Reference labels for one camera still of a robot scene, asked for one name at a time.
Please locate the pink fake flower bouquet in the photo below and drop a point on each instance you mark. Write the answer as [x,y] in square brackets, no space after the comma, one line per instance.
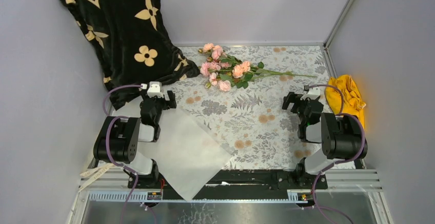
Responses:
[225,71]

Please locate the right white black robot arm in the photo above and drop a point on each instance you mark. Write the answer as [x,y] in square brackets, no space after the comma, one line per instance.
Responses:
[340,139]

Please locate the white translucent wrapping paper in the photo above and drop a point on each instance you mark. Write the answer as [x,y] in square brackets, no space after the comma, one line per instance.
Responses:
[188,154]

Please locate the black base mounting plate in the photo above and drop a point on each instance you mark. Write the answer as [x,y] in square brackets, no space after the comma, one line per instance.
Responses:
[238,185]

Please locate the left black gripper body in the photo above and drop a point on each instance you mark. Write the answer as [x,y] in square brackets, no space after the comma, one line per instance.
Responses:
[160,104]

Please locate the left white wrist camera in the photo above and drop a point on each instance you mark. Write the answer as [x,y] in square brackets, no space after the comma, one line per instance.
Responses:
[153,89]

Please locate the cream printed ribbon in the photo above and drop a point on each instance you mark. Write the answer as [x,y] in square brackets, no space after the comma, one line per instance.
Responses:
[92,175]

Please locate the aluminium frame rail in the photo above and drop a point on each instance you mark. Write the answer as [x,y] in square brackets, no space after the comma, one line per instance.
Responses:
[113,186]

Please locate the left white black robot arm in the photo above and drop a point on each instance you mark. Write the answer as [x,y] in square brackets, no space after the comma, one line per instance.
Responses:
[118,141]

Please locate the black blanket with cream flowers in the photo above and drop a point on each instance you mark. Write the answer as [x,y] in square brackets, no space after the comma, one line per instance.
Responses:
[132,45]

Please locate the floral patterned table mat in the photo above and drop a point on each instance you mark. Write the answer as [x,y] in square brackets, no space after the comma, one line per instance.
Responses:
[250,122]

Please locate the yellow cloth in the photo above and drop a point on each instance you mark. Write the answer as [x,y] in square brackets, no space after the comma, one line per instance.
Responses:
[353,102]

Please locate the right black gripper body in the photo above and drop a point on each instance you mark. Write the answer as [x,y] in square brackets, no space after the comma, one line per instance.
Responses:
[299,106]

